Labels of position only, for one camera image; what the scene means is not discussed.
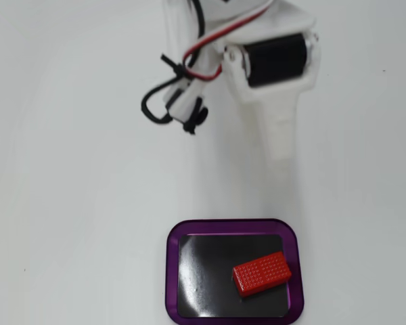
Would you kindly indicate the red perforated block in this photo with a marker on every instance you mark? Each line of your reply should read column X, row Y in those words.
column 262, row 273

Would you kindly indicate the purple metal tray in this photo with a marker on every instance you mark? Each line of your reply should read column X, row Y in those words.
column 172, row 271

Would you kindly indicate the white gripper, black motor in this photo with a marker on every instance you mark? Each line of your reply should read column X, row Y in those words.
column 274, row 64

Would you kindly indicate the black zip tie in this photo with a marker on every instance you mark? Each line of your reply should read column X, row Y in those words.
column 172, row 63
column 194, row 122

